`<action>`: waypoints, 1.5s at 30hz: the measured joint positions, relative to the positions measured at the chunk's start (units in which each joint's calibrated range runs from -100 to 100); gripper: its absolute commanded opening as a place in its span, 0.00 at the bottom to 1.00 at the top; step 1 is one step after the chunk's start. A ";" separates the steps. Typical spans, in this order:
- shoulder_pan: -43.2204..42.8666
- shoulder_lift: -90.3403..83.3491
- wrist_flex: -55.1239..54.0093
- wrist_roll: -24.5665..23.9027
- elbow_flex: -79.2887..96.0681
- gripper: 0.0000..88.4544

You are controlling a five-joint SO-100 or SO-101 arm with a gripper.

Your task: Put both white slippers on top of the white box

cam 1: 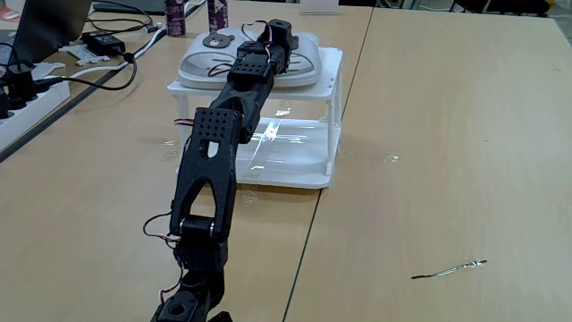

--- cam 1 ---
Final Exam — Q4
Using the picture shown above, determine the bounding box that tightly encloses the white cable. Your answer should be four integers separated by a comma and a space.
44, 26, 169, 81

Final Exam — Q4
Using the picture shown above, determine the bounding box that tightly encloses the purple drink can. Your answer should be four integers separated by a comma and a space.
206, 0, 230, 34
164, 0, 187, 38

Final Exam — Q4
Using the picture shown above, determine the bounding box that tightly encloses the white two-tier plastic box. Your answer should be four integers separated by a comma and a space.
167, 47, 345, 190

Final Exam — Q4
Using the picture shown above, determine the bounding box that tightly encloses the white power strip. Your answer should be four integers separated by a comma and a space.
0, 80, 72, 151

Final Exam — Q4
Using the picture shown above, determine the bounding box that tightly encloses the white stand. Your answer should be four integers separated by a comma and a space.
298, 0, 340, 16

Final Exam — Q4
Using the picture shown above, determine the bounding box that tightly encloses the thin wire twist tie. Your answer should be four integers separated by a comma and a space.
410, 258, 488, 281

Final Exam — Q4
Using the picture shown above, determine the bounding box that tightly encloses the white flat plastic part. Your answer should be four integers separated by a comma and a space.
29, 61, 67, 81

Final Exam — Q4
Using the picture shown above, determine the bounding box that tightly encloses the black power cable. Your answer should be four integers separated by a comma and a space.
33, 52, 139, 92

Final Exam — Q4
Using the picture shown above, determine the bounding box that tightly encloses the black looped cable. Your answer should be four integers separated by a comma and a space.
86, 0, 156, 36

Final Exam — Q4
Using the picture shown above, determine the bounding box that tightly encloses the white bear slipper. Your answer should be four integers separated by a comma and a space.
267, 30, 323, 89
177, 30, 251, 90

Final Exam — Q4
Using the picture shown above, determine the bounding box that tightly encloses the black power plug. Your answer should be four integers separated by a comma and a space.
6, 62, 39, 111

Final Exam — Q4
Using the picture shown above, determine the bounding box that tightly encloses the red flat item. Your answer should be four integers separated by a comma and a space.
0, 6, 22, 23

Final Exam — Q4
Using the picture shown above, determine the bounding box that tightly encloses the dark laptop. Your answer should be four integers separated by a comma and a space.
0, 0, 94, 66

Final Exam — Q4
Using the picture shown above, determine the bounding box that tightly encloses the white printed plastic part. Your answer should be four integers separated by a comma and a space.
57, 43, 111, 67

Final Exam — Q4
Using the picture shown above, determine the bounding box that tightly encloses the black power adapter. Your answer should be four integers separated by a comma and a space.
81, 30, 127, 57

